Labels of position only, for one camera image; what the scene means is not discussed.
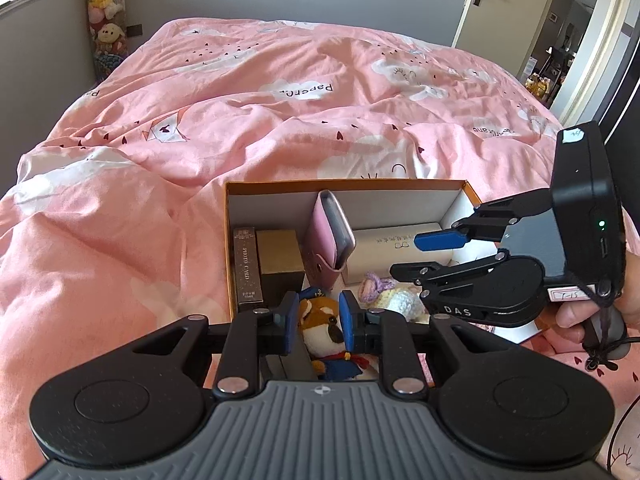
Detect orange cardboard box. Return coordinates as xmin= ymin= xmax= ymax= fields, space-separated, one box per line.
xmin=223 ymin=178 xmax=547 ymax=391

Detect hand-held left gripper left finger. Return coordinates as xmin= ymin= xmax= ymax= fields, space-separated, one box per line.
xmin=132 ymin=290 xmax=301 ymax=397

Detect dark grey box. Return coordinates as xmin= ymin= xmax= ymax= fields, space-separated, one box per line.
xmin=232 ymin=226 xmax=263 ymax=312

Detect column of plush toys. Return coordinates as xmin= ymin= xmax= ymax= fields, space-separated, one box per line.
xmin=86 ymin=0 xmax=127 ymax=81

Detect black wrist cord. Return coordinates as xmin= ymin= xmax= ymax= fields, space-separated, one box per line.
xmin=582 ymin=305 xmax=640 ymax=373

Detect pink pouch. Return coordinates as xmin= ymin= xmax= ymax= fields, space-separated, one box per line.
xmin=305 ymin=189 xmax=359 ymax=287

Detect tan cardboard box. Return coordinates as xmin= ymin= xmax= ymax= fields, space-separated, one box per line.
xmin=256 ymin=229 xmax=307 ymax=311

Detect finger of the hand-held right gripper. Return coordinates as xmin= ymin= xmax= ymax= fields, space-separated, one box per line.
xmin=414 ymin=187 xmax=555 ymax=253
xmin=390 ymin=252 xmax=511 ymax=331

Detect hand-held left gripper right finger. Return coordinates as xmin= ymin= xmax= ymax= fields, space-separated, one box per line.
xmin=339 ymin=290 xmax=501 ymax=397

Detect pink printed blanket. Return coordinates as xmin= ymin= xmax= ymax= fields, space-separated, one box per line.
xmin=0 ymin=17 xmax=640 ymax=480

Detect white door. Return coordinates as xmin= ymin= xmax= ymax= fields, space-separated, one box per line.
xmin=451 ymin=0 xmax=566 ymax=51

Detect plush bear with blue hat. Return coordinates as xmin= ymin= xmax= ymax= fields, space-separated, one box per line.
xmin=296 ymin=286 xmax=368 ymax=382

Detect white box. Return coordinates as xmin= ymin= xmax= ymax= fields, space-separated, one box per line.
xmin=345 ymin=221 xmax=458 ymax=286

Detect person's right hand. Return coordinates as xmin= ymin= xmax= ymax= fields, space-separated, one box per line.
xmin=556 ymin=254 xmax=640 ymax=342

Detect white crochet bunny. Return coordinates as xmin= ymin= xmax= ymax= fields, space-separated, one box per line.
xmin=359 ymin=272 xmax=431 ymax=315

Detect grey flat device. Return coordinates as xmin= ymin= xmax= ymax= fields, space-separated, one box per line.
xmin=320 ymin=194 xmax=357 ymax=267

